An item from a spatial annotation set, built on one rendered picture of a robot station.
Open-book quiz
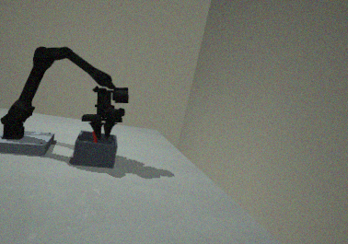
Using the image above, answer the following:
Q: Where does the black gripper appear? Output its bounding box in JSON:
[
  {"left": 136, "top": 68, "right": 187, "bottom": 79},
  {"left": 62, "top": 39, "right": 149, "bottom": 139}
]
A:
[{"left": 82, "top": 101, "right": 122, "bottom": 140}]

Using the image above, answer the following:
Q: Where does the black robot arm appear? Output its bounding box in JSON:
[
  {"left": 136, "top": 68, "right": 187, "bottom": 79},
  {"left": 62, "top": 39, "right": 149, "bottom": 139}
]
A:
[{"left": 0, "top": 47, "right": 128, "bottom": 140}]

